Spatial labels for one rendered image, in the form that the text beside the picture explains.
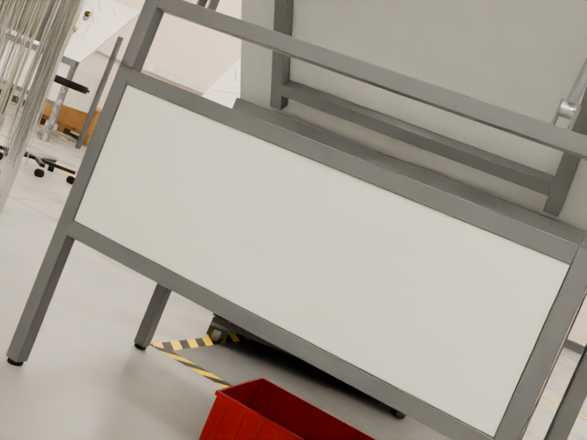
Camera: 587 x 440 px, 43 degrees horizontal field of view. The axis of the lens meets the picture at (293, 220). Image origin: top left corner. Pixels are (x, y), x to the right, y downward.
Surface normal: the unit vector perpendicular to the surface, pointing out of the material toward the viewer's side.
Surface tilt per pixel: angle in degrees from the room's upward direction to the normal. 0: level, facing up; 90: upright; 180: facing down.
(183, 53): 90
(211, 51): 90
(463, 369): 90
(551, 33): 129
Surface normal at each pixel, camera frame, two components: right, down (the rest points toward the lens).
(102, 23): 0.00, -0.64
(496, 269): -0.38, -0.09
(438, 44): -0.54, 0.51
